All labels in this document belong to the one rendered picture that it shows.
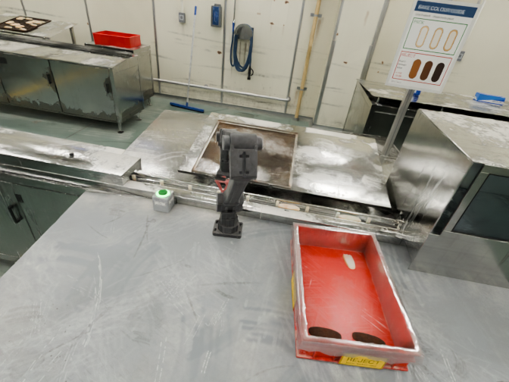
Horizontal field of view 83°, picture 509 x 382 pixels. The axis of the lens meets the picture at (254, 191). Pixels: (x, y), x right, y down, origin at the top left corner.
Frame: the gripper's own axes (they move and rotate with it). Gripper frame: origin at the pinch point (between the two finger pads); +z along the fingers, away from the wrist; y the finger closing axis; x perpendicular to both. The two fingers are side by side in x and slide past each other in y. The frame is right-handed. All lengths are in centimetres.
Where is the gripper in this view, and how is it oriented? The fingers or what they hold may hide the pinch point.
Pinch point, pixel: (225, 186)
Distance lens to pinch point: 131.1
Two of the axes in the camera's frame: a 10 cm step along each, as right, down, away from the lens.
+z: -1.0, 8.5, 5.2
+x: 9.8, 1.7, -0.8
